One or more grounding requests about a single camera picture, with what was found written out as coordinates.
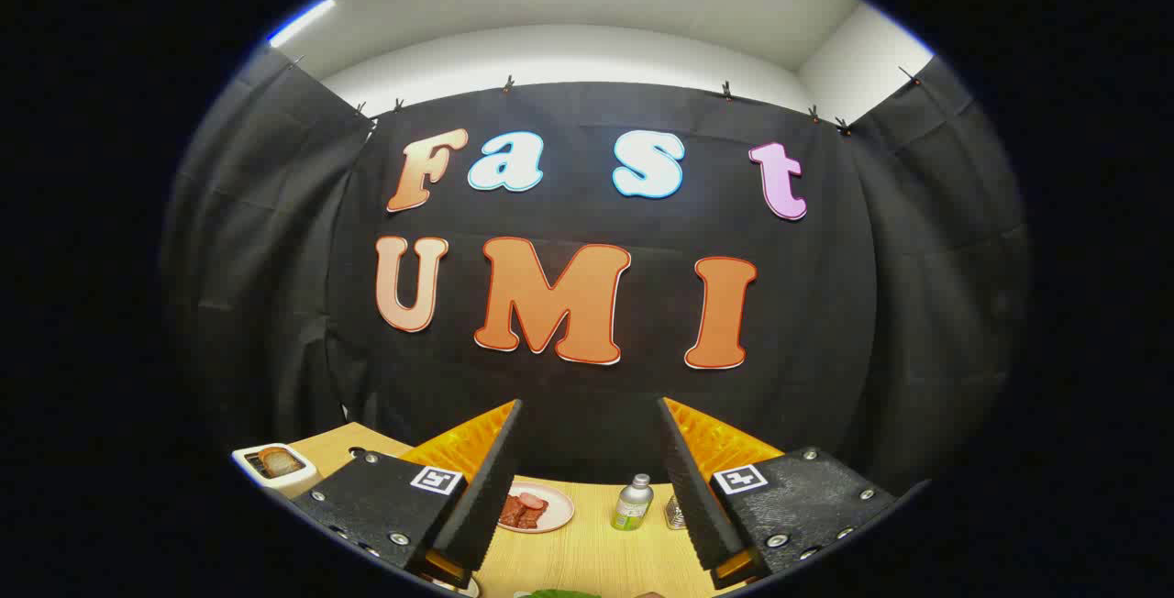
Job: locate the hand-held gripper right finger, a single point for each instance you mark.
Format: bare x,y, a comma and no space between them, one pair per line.
692,488

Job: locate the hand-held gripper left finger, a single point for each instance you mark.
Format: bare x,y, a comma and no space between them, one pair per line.
486,479

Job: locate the green lettuce leaf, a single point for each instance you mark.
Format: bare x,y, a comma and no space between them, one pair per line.
561,593

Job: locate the toasted bread slice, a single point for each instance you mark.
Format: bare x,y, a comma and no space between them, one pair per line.
280,461

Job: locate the brown cooked meat slice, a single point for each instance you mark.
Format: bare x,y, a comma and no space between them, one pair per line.
521,514

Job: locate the green label metal bottle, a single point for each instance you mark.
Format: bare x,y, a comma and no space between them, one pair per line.
632,508

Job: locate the pink plate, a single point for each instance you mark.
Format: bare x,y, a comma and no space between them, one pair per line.
555,514

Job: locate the white toaster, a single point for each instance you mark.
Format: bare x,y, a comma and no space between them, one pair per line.
252,465

